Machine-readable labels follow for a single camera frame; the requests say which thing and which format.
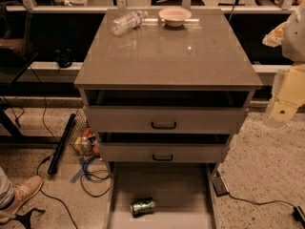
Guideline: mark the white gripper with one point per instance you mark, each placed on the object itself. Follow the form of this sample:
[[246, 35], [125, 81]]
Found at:
[[294, 42]]

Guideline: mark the green soda can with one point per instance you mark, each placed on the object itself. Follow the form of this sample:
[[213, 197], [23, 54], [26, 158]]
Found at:
[[142, 206]]

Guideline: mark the grey drawer cabinet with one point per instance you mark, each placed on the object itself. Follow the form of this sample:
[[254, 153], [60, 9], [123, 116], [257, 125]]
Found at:
[[201, 65]]

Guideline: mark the grey open bottom drawer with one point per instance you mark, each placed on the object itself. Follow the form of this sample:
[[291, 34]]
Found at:
[[182, 192]]

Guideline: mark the grey top drawer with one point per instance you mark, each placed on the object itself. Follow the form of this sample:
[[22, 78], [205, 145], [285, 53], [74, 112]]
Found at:
[[158, 120]]

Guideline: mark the grey middle drawer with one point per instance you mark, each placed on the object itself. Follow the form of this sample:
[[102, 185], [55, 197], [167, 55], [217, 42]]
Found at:
[[163, 153]]

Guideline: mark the white bowl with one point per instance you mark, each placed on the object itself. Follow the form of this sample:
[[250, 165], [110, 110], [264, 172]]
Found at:
[[175, 17]]

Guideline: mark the black power adapter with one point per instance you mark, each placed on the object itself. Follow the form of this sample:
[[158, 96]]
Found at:
[[220, 187]]

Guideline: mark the black plug at right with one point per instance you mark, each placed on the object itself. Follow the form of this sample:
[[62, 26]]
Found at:
[[299, 215]]

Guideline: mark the clear plastic water bottle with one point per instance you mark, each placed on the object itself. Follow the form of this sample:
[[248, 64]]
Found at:
[[128, 21]]

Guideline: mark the bottles and items pile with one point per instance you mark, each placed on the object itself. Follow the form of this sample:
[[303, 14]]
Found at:
[[86, 144]]

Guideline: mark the small black device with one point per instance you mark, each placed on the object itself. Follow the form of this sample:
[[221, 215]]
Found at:
[[63, 59]]

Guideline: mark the black tube on floor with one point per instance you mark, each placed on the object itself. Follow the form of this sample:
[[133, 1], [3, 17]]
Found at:
[[61, 146]]

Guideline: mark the tan shoe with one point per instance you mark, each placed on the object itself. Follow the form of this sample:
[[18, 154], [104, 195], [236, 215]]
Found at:
[[23, 192]]

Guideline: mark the grey trouser leg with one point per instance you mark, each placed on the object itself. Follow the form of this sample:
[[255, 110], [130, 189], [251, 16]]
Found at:
[[6, 190]]

